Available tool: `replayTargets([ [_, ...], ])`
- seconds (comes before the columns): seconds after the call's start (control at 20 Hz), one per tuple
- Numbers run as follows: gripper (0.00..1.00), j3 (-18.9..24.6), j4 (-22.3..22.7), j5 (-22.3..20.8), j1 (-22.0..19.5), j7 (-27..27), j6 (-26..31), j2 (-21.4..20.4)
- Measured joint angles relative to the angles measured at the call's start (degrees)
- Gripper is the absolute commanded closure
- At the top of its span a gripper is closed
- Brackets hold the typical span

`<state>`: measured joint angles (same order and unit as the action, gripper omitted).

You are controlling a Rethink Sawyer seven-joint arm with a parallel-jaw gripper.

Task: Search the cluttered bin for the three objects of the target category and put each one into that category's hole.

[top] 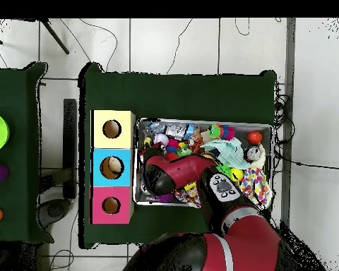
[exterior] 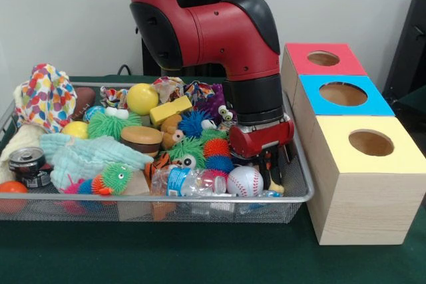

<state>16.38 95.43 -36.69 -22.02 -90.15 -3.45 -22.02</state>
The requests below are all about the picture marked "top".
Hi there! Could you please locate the grey floor cable cover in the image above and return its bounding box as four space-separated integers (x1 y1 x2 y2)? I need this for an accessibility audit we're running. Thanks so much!
279 18 297 227

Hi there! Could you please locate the black cable with connector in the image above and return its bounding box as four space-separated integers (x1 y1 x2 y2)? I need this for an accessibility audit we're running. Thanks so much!
273 150 339 171

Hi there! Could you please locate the mint green cloth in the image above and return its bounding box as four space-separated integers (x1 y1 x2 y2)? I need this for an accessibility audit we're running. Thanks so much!
200 137 251 170

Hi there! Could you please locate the wooden box with three holes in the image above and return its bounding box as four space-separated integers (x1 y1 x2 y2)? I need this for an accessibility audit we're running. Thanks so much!
89 109 136 226

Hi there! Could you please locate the rainbow fuzzy caterpillar toy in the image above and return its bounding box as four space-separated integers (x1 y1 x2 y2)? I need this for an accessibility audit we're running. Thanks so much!
208 123 236 141

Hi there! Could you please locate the colourful dotted cloth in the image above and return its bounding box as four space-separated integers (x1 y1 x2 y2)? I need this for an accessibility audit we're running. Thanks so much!
239 166 273 210

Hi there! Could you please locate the black cable bundle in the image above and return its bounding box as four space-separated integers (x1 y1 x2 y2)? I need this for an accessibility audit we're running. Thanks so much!
273 80 296 173

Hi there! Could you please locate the orange ball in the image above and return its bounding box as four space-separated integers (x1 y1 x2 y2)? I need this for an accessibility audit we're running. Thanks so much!
247 130 263 145

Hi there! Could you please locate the crushed clear plastic bottle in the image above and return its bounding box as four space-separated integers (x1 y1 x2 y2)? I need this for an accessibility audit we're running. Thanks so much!
145 121 196 140

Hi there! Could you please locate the white dimpled ball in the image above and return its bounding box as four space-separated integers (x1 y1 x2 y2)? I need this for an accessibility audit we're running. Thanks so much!
153 133 170 147

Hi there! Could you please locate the green fuzzy toy with eyes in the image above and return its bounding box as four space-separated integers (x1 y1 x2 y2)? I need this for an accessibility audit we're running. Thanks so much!
215 162 232 179

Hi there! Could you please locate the black soda can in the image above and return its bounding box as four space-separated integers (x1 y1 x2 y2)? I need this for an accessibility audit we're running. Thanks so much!
244 145 263 162

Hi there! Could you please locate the black tripod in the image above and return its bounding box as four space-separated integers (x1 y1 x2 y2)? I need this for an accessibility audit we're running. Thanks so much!
0 18 71 55

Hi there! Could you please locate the shallow clear mesh bin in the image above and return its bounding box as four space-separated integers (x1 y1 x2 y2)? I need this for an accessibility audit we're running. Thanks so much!
133 119 274 210

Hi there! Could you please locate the orange tiger plush toy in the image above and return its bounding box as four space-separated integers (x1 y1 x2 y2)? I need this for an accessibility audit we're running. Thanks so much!
190 134 204 153

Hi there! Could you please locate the dark green tablecloth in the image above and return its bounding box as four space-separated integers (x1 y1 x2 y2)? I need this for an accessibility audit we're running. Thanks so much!
0 61 55 245
78 61 278 250

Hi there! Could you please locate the thin black floor cable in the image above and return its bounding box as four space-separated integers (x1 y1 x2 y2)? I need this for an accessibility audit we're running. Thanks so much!
165 18 194 75
78 18 119 72
234 18 251 37

